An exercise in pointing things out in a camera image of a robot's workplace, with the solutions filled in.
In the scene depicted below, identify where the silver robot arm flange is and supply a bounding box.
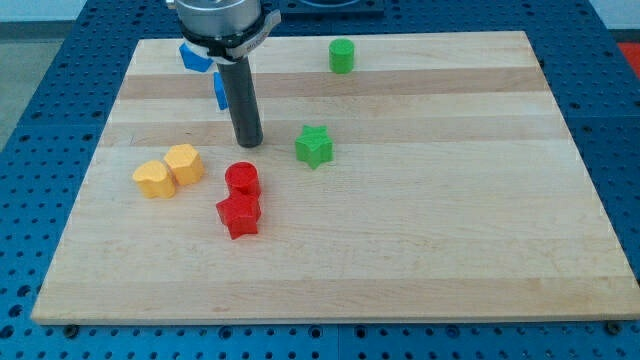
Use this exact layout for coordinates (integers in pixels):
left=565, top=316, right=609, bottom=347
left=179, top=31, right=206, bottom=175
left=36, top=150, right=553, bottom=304
left=165, top=0, right=281, bottom=65

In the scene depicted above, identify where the green star block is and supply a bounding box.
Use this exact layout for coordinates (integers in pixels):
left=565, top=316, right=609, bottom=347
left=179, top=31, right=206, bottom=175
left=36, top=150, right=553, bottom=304
left=295, top=125, right=334, bottom=169

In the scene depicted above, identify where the red star block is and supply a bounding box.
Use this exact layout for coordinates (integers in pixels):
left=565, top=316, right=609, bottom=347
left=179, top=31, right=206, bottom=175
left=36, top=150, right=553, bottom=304
left=216, top=194, right=261, bottom=240

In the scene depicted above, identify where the red cylinder block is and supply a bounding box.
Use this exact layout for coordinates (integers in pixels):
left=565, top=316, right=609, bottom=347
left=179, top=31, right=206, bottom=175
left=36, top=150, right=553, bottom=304
left=225, top=161, right=261, bottom=197

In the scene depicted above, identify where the wooden board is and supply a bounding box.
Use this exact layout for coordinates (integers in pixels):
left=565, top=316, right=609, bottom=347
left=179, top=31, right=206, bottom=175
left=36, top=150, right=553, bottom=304
left=32, top=31, right=639, bottom=325

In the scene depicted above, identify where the green cylinder block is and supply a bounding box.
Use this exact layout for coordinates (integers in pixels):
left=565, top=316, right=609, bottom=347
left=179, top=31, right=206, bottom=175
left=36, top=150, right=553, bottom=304
left=328, top=38, right=355, bottom=74

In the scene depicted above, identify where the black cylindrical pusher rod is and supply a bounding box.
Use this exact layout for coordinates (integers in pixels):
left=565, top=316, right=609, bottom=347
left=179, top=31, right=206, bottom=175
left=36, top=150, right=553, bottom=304
left=217, top=58, right=263, bottom=148

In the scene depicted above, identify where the blue block lower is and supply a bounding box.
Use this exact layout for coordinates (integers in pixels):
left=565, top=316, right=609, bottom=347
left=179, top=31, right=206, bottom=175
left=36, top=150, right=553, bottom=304
left=213, top=72, right=228, bottom=111

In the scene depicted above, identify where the blue block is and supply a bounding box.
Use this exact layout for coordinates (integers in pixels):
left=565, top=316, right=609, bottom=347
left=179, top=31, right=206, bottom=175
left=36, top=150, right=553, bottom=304
left=179, top=43, right=213, bottom=73
left=213, top=72, right=228, bottom=111

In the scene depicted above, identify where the yellow hexagon block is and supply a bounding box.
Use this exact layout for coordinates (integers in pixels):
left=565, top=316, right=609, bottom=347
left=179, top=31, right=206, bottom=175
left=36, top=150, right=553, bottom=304
left=164, top=144, right=205, bottom=186

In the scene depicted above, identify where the yellow heart block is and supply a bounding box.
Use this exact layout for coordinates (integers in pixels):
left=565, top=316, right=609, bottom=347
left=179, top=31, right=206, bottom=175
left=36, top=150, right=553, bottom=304
left=132, top=160, right=176, bottom=198

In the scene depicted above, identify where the blue block upper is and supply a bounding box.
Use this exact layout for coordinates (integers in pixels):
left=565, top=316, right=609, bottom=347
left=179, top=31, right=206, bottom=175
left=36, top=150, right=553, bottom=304
left=179, top=43, right=213, bottom=73

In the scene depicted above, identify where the dark blue mount plate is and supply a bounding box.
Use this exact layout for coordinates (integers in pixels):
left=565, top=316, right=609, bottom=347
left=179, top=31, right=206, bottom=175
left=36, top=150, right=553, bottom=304
left=274, top=0, right=385, bottom=15

